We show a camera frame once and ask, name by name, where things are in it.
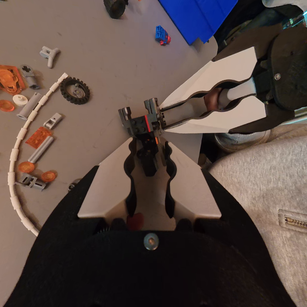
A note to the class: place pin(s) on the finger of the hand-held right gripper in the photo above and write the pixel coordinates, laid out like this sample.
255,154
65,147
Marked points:
215,72
227,117

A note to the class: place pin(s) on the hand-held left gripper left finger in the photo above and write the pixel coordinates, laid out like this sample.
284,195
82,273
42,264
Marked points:
108,191

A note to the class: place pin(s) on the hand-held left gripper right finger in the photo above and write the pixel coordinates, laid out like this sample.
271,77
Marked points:
194,191

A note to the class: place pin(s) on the dark grey lego motorcycle frame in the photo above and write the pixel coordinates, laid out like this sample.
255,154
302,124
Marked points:
141,124

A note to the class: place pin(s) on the person's right forearm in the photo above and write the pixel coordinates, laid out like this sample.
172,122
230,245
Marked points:
239,141

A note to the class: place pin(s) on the dark round lego piece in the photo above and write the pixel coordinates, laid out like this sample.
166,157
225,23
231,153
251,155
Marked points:
72,187

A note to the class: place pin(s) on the orange round lego tile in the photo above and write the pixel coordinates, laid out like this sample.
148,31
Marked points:
26,167
6,105
49,176

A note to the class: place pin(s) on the blue red lego minifigure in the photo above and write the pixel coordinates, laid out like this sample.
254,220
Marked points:
162,34

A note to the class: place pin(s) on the grey lego double-pin connector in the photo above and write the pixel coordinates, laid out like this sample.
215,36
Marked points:
30,182

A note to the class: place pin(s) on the grey lego tube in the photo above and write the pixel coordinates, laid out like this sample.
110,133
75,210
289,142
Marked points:
28,106
40,150

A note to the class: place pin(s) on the orange transparent lego plate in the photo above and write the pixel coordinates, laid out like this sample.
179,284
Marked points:
38,138

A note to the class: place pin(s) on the small grey lego connector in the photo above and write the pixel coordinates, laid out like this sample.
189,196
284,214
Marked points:
53,120

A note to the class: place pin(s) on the wide black lego tyre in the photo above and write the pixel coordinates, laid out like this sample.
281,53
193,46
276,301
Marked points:
115,8

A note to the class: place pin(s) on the white round lego stud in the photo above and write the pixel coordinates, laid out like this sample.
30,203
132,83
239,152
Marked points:
20,100

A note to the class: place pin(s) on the grey cross-hole lego connector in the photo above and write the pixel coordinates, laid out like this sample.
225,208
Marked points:
30,76

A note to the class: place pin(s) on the light grey T-shaped lego piece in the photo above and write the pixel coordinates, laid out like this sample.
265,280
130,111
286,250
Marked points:
50,56

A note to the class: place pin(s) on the orange skull lego tile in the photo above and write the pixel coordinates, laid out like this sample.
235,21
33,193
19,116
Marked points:
10,80

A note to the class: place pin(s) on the person's right hand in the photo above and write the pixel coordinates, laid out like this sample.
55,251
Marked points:
212,98

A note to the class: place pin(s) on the blue plastic bin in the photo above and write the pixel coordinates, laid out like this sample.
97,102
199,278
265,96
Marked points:
196,16

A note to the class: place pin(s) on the person's grey hoodie torso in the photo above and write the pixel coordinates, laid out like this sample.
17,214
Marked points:
263,191

